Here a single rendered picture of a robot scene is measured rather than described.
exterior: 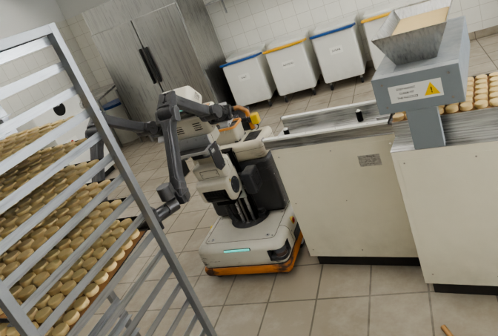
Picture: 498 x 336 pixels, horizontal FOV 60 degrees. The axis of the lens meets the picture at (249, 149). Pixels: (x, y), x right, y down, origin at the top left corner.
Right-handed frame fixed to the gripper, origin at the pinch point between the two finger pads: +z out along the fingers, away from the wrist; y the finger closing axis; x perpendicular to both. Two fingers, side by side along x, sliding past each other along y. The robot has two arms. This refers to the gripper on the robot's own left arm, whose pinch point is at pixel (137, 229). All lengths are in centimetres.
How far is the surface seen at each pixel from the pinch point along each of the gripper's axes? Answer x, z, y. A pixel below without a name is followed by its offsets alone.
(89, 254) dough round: 7.5, 21.3, 6.3
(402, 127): 50, -113, -10
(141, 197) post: 7.3, -4.9, 13.6
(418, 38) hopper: 67, -113, 30
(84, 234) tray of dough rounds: 12.0, 20.1, 15.6
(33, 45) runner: 8, 4, 78
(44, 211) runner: 21.9, 27.9, 32.7
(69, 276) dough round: 12.9, 30.9, 6.0
